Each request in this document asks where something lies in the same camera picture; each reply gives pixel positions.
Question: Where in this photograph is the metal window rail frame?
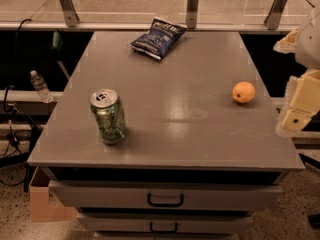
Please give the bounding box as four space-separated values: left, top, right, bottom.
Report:
0 0 307 32

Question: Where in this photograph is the green soda can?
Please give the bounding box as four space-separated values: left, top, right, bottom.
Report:
90 89 127 145

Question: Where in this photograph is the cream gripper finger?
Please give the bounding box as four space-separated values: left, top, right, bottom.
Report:
273 28 298 54
275 69 320 138

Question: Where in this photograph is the orange fruit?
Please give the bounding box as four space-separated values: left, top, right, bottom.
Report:
232 81 256 104

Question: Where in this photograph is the top grey drawer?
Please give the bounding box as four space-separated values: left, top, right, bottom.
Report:
49 180 282 211

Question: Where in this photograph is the grey drawer cabinet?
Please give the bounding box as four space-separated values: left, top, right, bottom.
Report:
29 31 303 237

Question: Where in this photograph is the clear plastic water bottle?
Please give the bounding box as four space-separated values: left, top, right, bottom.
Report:
30 70 53 103

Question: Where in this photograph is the grey drawer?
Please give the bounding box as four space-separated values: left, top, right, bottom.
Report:
93 232 234 240
49 180 282 211
77 213 253 234

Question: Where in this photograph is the black cable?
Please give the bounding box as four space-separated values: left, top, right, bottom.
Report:
2 17 34 114

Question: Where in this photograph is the blue chip bag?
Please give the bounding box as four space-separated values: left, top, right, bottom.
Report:
130 17 186 60

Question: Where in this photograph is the cardboard box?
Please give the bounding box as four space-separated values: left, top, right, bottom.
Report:
29 168 77 222

